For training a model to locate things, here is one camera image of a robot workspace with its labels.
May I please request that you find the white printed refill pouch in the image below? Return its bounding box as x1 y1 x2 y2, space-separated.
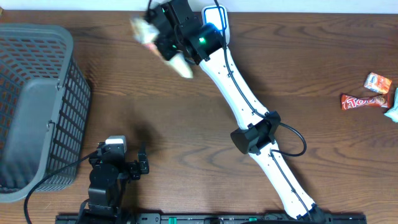
130 17 193 78

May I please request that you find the small orange tissue pack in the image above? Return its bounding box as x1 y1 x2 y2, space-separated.
364 72 392 95

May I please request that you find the red Top chocolate bar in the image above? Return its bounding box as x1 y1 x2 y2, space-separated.
341 95 392 110

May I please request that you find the light blue wipes packet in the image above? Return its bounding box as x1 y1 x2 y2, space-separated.
384 88 398 123

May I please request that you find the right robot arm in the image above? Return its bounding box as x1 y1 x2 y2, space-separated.
144 1 324 223

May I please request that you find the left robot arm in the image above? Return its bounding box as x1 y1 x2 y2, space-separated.
76 142 149 224

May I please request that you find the white barcode scanner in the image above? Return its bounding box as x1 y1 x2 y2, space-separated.
201 5 230 45

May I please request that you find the grey plastic mesh basket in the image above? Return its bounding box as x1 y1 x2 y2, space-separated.
1 24 91 203

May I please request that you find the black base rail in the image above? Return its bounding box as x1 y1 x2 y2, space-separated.
55 212 368 224

